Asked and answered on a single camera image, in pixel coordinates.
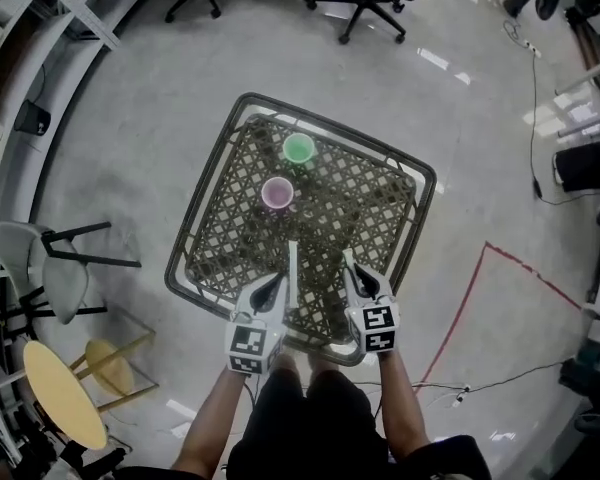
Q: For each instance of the grey shell chair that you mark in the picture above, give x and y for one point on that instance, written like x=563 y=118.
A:
x=67 y=278

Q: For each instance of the pink plastic cup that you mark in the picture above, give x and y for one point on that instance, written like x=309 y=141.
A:
x=277 y=193

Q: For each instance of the person's right leg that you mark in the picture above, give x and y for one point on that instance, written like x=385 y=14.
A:
x=327 y=365

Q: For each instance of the person's black shirt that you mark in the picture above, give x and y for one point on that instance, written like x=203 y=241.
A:
x=445 y=460

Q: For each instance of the person's leg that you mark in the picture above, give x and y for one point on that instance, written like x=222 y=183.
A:
x=327 y=365
x=282 y=365

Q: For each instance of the red floor tape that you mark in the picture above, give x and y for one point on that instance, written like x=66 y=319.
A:
x=530 y=269

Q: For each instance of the white power strip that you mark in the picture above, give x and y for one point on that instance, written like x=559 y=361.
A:
x=532 y=49
x=461 y=396

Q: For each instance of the yellow wooden stool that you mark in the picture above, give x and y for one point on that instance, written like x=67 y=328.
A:
x=110 y=368

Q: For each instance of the person's black shorts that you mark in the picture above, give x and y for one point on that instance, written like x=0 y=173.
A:
x=305 y=428

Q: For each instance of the green plastic cup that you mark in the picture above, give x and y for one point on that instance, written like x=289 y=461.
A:
x=298 y=149

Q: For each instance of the black mesh waste bin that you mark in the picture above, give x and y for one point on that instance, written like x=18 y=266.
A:
x=30 y=118

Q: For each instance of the person's right forearm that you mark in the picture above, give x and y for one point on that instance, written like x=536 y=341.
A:
x=400 y=408

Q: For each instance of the rattan glass-top side table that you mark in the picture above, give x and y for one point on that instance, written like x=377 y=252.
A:
x=360 y=203

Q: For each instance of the person's left leg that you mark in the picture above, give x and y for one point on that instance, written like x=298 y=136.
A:
x=282 y=365

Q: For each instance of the person's left forearm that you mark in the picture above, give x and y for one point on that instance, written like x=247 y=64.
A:
x=210 y=418

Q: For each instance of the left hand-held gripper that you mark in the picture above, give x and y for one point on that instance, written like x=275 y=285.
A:
x=252 y=343

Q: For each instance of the white metal shelf unit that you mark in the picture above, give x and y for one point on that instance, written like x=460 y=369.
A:
x=75 y=8

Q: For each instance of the yellow round table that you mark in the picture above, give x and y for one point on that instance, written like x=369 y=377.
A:
x=62 y=398

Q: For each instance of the black bag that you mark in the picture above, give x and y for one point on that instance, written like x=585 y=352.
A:
x=585 y=165

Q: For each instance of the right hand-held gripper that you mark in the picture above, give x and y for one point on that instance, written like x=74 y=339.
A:
x=375 y=328

